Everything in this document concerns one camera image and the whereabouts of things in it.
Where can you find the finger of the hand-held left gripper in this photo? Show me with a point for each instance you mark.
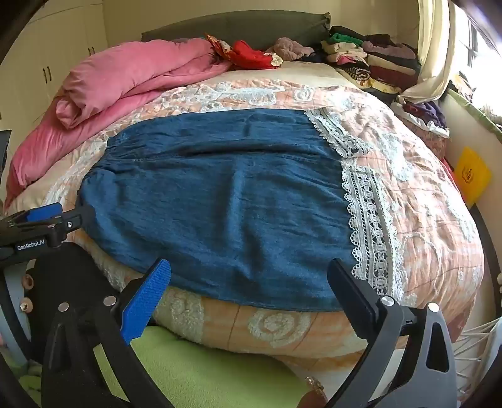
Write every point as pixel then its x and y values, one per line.
pixel 41 214
pixel 80 219

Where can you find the pink duvet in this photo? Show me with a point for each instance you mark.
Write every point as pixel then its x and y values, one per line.
pixel 117 78

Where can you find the red cloth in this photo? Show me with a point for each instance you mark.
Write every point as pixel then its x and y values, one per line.
pixel 247 53

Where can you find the stack of folded clothes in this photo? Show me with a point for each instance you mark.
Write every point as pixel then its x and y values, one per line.
pixel 376 59

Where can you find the grey-green headboard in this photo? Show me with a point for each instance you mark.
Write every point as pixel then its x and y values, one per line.
pixel 255 25

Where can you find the blue denim pants lace trim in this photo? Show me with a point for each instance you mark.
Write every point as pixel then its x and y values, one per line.
pixel 219 196

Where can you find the cream bed sheet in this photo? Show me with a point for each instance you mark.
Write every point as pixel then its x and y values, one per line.
pixel 298 72

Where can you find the green windowsill cloth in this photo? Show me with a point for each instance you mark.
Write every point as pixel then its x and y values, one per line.
pixel 476 113

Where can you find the peach embroidered blanket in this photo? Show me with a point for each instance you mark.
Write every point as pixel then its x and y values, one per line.
pixel 423 204

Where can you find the mauve cloth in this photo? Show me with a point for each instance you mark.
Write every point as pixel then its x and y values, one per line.
pixel 290 48

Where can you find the window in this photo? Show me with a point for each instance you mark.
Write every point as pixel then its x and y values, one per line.
pixel 486 78

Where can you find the black screen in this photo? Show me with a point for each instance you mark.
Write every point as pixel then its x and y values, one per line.
pixel 4 153

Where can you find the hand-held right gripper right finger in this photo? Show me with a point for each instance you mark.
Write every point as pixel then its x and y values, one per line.
pixel 353 290

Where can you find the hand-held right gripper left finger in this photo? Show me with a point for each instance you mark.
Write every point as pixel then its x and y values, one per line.
pixel 147 298

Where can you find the cream curtain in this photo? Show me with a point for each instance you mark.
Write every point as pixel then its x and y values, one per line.
pixel 435 47

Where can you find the white wardrobe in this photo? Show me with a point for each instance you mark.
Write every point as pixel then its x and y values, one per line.
pixel 59 47

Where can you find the purple clothes pile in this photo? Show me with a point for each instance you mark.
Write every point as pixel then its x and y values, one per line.
pixel 425 112

